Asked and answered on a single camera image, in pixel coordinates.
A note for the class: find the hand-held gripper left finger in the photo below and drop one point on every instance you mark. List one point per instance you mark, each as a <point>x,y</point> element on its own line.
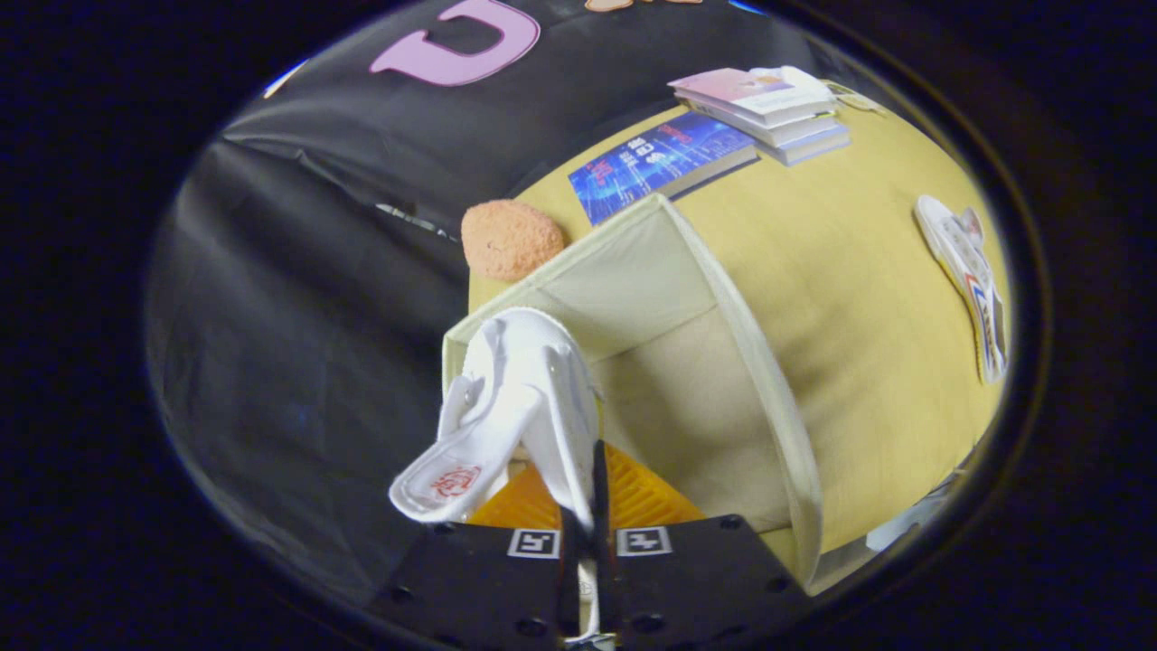
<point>488,588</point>

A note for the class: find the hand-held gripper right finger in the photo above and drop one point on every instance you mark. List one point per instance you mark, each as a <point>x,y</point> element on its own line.
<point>607,570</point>

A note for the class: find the beige fabric storage box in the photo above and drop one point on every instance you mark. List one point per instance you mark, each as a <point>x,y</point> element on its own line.
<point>678,407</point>

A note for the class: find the white canvas shoe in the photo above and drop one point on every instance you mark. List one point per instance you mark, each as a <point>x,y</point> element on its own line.
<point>515,389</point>
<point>963,262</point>

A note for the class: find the black backdrop cloth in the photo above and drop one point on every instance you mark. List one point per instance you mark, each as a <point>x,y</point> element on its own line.
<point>298,344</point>

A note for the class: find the orange fuzzy ball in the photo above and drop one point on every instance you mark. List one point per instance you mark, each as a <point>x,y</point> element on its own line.
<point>511,240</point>

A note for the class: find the grey blue cover book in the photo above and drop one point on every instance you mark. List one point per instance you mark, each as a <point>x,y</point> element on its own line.
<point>813,149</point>

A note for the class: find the white cover book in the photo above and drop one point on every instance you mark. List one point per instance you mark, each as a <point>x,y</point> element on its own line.
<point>800,128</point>

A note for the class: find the pink cover book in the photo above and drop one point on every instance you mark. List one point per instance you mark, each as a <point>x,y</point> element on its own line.
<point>741,90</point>

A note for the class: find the white fluffy toy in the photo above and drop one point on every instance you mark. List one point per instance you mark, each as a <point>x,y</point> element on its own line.
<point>786,74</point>

